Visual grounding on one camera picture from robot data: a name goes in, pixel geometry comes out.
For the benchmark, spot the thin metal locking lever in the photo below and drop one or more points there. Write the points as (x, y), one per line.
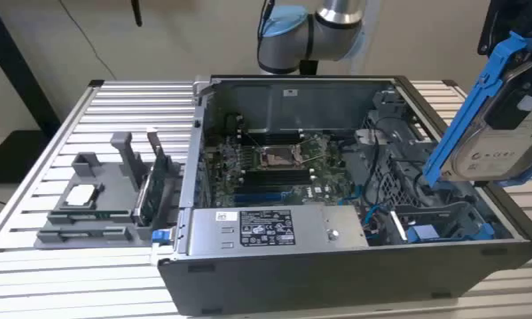
(250, 138)

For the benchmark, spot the blue expansion slot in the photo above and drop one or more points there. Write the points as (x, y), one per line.
(262, 199)

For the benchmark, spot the silver power supply unit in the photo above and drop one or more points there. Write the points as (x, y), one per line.
(310, 229)

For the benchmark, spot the black hanging antenna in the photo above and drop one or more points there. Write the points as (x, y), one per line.
(136, 13)

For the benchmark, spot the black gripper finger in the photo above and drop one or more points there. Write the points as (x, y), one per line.
(507, 113)

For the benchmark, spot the black expansion slot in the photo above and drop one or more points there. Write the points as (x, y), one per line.
(271, 190)

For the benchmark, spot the green motherboard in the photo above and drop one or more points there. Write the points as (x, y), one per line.
(332, 191)

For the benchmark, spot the black open PC case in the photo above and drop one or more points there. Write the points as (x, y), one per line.
(292, 282)

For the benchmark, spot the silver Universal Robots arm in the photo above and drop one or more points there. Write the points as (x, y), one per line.
(288, 50)

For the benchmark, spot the grey parts rack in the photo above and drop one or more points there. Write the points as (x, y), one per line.
(111, 186)

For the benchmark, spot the black table corner cap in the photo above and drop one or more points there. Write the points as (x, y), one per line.
(96, 82)
(448, 82)

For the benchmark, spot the CPU socket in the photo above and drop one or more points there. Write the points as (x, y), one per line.
(276, 157)

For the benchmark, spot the silver CPU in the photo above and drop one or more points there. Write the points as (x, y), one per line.
(82, 195)

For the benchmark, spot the hard disk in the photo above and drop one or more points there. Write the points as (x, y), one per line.
(470, 109)

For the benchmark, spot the blue disk carrier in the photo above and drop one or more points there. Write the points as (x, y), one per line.
(423, 233)

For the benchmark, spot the blue case latch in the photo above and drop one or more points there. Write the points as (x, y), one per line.
(160, 236)

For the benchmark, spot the green graphics card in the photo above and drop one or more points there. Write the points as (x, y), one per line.
(152, 192)

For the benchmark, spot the metal disk bay cage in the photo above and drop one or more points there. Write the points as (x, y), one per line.
(399, 179)

